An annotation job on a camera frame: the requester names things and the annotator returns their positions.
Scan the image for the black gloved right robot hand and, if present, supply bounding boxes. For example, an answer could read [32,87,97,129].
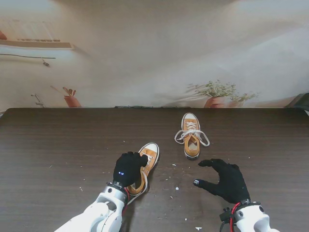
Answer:
[193,159,251,205]

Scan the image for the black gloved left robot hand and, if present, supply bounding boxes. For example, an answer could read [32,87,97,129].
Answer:
[113,151,149,188]

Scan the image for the yellow canvas sneaker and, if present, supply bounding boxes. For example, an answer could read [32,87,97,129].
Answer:
[124,142,160,197]
[181,112,201,160]

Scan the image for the white shoelace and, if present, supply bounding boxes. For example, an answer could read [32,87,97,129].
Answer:
[174,122,210,147]

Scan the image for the green plant in terracotta pot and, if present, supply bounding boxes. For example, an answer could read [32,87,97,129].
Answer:
[187,80,261,109]

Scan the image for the terracotta pot with wooden utensils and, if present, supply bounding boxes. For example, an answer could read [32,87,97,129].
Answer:
[50,85,83,108]

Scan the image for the metal tap fixture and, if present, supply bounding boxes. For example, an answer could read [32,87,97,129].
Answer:
[30,93,46,108]

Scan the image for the red and black arm cables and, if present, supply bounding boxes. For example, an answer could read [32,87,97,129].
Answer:
[122,186,131,215]
[219,202,241,232]

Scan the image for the metal wall rail with hook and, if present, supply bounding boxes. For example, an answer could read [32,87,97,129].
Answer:
[0,53,56,67]

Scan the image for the wooden wall shelf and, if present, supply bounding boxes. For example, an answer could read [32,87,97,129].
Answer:
[0,39,75,51]

